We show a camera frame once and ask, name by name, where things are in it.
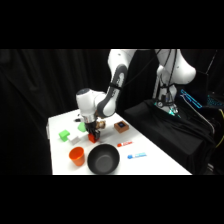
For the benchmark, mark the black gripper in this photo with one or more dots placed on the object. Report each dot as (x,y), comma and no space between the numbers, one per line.
(89,126)

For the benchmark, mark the red cube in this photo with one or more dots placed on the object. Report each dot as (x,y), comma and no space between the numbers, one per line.
(93,139)

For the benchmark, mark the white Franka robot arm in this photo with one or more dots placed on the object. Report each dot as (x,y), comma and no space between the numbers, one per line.
(86,100)

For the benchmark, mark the black bowl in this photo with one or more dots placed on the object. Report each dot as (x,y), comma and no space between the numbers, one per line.
(104,160)

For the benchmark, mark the green wedge block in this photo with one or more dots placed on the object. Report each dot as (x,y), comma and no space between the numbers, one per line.
(82,127)

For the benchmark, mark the white block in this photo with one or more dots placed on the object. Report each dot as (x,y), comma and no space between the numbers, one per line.
(74,139)

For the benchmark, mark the brown wooden block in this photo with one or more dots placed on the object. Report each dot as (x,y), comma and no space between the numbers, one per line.
(121,127)

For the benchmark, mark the orange plastic cup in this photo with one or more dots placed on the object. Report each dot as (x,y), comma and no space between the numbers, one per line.
(77,157)

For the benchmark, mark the green notched block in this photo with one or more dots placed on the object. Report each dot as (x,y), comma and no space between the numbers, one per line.
(63,135)

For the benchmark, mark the red marker pen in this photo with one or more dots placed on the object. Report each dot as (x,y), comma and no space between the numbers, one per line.
(125,144)

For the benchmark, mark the blue marker pen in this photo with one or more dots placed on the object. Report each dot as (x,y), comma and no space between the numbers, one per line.
(137,155)

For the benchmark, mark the black cloth covered stand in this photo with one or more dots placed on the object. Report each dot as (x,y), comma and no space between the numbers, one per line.
(166,136)

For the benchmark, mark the black curtain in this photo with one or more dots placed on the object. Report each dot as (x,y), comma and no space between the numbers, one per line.
(33,86)

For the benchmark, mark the small green light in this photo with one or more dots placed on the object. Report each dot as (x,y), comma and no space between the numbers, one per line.
(171,111)

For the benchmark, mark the blue lit device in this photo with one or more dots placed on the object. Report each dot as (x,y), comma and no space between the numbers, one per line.
(191,98)

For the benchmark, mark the teal lit keyboard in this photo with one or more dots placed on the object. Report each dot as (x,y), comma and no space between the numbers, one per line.
(216,100)

